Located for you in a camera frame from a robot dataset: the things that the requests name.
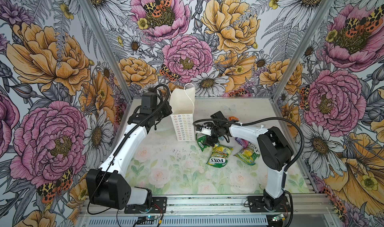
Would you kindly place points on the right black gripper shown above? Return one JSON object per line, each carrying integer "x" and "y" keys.
{"x": 210, "y": 138}

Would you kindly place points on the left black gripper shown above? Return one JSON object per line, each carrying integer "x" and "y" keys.
{"x": 168, "y": 110}

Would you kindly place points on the green round-logo snack packet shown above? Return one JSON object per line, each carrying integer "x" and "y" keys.
{"x": 202, "y": 141}

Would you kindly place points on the green yellow Fox's candy packet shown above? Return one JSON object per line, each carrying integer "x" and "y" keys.
{"x": 219, "y": 156}

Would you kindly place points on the white paper bag with dots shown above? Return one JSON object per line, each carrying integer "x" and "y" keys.
{"x": 183, "y": 106}

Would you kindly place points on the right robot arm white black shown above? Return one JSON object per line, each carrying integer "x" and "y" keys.
{"x": 273, "y": 146}

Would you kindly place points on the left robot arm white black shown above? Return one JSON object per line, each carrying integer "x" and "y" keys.
{"x": 107, "y": 185}

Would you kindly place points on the orange snack packet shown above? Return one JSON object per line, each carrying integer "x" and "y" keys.
{"x": 234, "y": 119}

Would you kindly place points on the purple snack packet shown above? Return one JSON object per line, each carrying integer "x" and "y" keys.
{"x": 242, "y": 142}

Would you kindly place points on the right green circuit board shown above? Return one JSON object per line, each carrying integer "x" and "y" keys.
{"x": 277, "y": 218}

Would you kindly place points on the green circuit board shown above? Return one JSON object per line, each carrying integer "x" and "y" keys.
{"x": 147, "y": 220}
{"x": 277, "y": 218}

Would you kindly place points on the left green circuit board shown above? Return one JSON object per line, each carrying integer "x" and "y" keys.
{"x": 147, "y": 220}

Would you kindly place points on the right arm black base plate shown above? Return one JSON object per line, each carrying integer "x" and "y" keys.
{"x": 260, "y": 204}

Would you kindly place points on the white vented cable duct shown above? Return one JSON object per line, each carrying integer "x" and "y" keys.
{"x": 182, "y": 221}

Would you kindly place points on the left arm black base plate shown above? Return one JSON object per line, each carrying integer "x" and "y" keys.
{"x": 157, "y": 205}

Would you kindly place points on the aluminium mounting rail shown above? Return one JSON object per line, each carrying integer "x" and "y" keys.
{"x": 219, "y": 205}

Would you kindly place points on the left aluminium corner post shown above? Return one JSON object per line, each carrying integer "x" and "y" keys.
{"x": 97, "y": 28}

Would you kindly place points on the aluminium corner post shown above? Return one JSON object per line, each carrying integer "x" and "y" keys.
{"x": 97, "y": 28}
{"x": 313, "y": 26}

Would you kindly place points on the right aluminium corner post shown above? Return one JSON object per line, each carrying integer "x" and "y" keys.
{"x": 313, "y": 26}

